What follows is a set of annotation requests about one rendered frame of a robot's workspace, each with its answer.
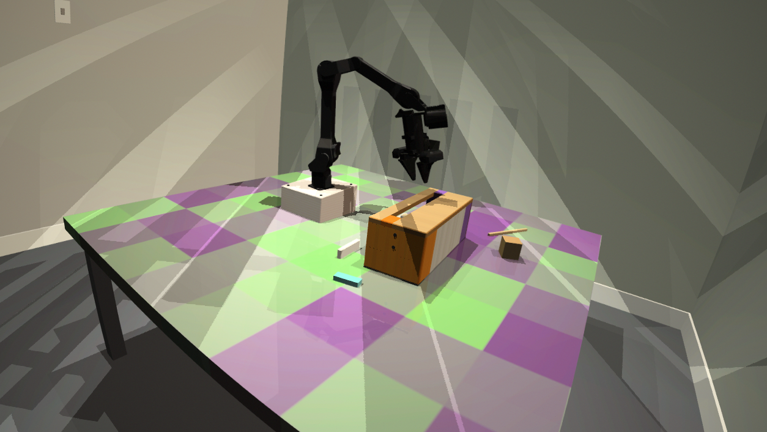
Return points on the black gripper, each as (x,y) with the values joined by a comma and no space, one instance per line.
(415,149)

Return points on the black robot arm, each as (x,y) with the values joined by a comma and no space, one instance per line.
(329,74)

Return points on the teal rectangular block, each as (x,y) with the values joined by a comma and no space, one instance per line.
(347,279)

